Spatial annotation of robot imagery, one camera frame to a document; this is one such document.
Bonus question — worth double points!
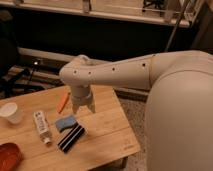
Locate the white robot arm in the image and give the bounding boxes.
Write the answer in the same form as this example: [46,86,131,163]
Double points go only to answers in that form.
[59,50,213,171]

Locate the orange marker pen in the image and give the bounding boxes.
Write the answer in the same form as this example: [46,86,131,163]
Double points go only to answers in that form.
[57,92,70,113]

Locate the wooden shelf board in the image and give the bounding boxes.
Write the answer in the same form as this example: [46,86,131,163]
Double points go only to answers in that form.
[0,0,180,26]

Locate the black white striped box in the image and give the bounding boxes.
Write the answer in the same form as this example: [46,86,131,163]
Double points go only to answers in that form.
[58,125,85,153]

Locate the blue sponge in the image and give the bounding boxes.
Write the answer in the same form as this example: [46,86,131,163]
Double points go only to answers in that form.
[55,116,77,133]

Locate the clear plastic bottle white label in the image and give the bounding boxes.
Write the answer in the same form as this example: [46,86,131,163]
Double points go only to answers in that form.
[33,111,52,145]

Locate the red bowl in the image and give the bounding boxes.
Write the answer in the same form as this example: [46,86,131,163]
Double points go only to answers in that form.
[0,143,22,171]

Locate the white paper cup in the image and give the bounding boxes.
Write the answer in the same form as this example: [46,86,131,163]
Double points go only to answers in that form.
[0,102,22,124]

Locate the metal pole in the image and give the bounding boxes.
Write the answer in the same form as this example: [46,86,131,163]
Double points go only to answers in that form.
[164,0,190,52]

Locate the black office chair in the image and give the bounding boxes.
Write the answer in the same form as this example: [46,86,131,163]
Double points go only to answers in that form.
[0,10,43,98]

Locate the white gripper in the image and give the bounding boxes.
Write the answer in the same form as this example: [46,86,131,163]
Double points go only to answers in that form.
[70,85,96,114]

